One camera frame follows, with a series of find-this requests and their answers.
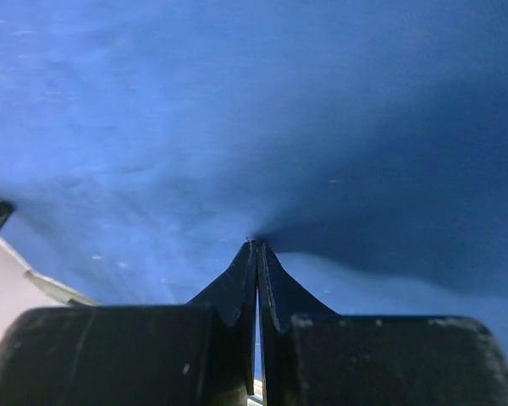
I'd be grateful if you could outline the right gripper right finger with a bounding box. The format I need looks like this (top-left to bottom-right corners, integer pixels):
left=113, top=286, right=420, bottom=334
left=257, top=243, right=508, bottom=405

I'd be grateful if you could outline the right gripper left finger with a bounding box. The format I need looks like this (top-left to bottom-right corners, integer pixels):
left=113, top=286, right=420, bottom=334
left=0, top=242, right=257, bottom=406

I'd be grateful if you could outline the blue surgical cloth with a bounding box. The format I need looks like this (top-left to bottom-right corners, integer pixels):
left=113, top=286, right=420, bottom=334
left=0, top=0, right=508, bottom=318

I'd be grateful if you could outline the aluminium mounting rail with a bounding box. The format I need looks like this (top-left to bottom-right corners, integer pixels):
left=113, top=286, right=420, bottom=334
left=24, top=269, right=98, bottom=306

